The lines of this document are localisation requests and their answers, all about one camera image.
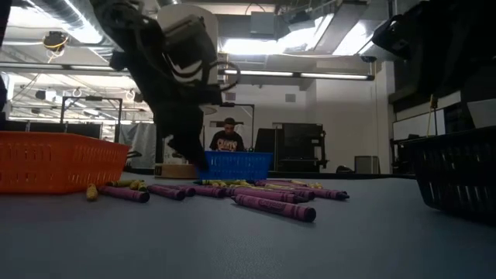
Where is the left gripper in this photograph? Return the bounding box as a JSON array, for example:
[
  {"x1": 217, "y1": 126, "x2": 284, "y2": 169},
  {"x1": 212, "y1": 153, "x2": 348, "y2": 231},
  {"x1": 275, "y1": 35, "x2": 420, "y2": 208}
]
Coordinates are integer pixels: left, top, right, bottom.
[{"x1": 149, "y1": 13, "x2": 224, "y2": 172}]

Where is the purple crayon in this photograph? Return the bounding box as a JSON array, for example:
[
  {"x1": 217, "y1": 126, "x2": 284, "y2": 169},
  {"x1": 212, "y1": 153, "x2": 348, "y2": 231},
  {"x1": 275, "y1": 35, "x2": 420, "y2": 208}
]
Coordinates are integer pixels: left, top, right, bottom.
[
  {"x1": 255, "y1": 179, "x2": 350, "y2": 202},
  {"x1": 231, "y1": 193, "x2": 317, "y2": 223},
  {"x1": 193, "y1": 184, "x2": 226, "y2": 198},
  {"x1": 146, "y1": 184, "x2": 186, "y2": 202},
  {"x1": 170, "y1": 184, "x2": 197, "y2": 198},
  {"x1": 97, "y1": 184, "x2": 150, "y2": 204},
  {"x1": 224, "y1": 187, "x2": 309, "y2": 205}
]

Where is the grey cloth cover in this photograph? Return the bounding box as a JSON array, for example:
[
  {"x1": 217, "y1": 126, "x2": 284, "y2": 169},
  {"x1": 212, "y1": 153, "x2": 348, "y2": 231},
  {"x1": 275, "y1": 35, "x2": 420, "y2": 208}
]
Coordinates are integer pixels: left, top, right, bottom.
[{"x1": 119, "y1": 122, "x2": 158, "y2": 171}]

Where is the person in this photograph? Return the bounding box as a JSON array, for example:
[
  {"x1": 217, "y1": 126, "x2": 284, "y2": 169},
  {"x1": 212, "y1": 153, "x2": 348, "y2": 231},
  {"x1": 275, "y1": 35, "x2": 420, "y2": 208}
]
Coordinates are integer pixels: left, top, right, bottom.
[{"x1": 208, "y1": 117, "x2": 246, "y2": 153}]

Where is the blue plastic basket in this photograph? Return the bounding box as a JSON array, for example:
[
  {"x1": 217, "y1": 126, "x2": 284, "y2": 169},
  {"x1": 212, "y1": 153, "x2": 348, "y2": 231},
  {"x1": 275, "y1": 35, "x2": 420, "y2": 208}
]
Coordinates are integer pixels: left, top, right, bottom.
[{"x1": 199, "y1": 150, "x2": 274, "y2": 181}]

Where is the fluorescent light fixture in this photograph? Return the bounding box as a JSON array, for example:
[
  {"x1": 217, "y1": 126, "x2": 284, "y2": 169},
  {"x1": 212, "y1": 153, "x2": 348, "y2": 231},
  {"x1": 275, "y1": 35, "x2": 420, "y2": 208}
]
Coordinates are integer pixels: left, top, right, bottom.
[
  {"x1": 222, "y1": 68, "x2": 376, "y2": 81},
  {"x1": 0, "y1": 63, "x2": 133, "y2": 77}
]

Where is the black cabinet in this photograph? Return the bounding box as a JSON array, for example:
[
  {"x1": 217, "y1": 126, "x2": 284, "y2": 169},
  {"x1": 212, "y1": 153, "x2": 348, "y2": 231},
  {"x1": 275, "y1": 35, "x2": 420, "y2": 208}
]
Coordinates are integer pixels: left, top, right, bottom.
[{"x1": 254, "y1": 122, "x2": 329, "y2": 174}]

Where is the orange plastic basket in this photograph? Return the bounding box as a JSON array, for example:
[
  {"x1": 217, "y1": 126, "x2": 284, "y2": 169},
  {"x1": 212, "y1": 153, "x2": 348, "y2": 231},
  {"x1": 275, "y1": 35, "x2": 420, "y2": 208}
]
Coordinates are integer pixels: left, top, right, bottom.
[{"x1": 0, "y1": 130, "x2": 132, "y2": 195}]

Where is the black plastic basket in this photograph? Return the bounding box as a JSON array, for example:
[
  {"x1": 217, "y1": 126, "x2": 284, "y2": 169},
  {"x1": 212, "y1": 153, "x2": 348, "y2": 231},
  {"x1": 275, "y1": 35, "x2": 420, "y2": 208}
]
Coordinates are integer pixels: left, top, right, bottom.
[{"x1": 398, "y1": 126, "x2": 496, "y2": 224}]

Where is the grey ceiling box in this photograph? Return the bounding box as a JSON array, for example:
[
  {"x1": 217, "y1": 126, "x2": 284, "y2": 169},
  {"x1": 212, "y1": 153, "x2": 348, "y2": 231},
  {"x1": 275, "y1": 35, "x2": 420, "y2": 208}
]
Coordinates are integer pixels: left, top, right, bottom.
[{"x1": 250, "y1": 11, "x2": 281, "y2": 38}]

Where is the grey trash bin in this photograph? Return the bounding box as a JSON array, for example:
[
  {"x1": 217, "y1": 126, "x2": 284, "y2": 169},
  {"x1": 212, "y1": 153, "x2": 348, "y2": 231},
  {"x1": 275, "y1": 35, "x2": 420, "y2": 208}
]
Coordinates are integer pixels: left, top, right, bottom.
[{"x1": 354, "y1": 155, "x2": 380, "y2": 174}]

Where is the black metal frame stand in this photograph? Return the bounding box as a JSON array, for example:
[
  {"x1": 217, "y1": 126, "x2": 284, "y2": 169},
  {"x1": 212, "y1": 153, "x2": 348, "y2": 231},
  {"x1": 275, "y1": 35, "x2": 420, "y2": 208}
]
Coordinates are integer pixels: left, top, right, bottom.
[{"x1": 60, "y1": 96, "x2": 123, "y2": 143}]

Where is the black left camera cable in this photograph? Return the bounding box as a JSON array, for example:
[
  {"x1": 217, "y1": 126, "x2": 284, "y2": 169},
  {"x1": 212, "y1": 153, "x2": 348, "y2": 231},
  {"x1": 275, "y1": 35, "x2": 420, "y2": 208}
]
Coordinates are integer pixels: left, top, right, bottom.
[{"x1": 215, "y1": 60, "x2": 242, "y2": 93}]

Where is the metal ventilation duct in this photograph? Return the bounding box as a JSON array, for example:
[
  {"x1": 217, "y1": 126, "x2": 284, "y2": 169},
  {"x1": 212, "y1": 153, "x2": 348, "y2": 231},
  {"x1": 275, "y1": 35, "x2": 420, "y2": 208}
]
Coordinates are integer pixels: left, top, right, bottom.
[{"x1": 286, "y1": 0, "x2": 398, "y2": 59}]

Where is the black ceiling cord reel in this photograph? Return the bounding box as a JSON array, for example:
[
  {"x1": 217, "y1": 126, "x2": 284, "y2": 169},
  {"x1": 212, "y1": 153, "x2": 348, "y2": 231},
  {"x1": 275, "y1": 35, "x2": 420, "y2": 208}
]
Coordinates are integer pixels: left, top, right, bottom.
[{"x1": 41, "y1": 30, "x2": 70, "y2": 53}]

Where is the silver ribbed air duct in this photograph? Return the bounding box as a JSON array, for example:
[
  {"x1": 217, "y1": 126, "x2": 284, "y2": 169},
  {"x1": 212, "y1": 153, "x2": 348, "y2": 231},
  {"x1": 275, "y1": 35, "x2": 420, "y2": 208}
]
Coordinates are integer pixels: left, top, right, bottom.
[{"x1": 29, "y1": 0, "x2": 131, "y2": 53}]

